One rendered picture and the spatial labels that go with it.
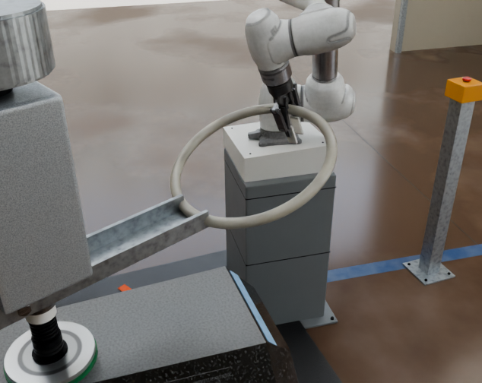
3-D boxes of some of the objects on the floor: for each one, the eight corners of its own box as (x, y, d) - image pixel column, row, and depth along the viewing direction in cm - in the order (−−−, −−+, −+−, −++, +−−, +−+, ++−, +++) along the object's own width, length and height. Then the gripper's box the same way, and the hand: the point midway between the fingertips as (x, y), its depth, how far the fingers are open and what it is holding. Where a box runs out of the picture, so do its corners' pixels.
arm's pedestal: (215, 276, 305) (210, 143, 265) (302, 262, 316) (310, 131, 276) (238, 342, 263) (236, 194, 223) (337, 322, 274) (353, 178, 234)
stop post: (455, 276, 304) (499, 83, 250) (424, 286, 298) (464, 90, 243) (431, 256, 320) (469, 71, 266) (402, 264, 314) (434, 76, 260)
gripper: (280, 60, 169) (297, 119, 185) (252, 95, 161) (274, 154, 177) (301, 61, 165) (318, 122, 181) (275, 97, 157) (294, 158, 173)
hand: (293, 130), depth 177 cm, fingers closed on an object, 4 cm apart
